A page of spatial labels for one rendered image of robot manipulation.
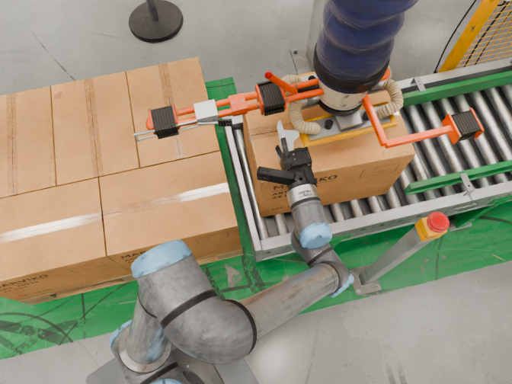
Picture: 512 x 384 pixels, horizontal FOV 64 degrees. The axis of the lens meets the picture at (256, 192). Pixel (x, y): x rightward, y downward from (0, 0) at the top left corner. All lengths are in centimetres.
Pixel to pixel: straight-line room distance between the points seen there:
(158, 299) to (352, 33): 78
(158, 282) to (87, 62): 263
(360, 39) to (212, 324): 77
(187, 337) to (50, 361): 185
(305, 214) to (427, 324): 149
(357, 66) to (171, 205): 111
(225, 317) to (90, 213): 136
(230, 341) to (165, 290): 15
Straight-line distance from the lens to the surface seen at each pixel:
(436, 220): 147
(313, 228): 112
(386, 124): 150
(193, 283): 77
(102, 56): 327
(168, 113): 133
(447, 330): 253
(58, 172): 219
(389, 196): 201
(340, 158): 157
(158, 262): 78
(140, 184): 202
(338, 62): 121
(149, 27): 331
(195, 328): 76
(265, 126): 161
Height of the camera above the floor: 232
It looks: 68 degrees down
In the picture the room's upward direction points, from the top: 1 degrees counter-clockwise
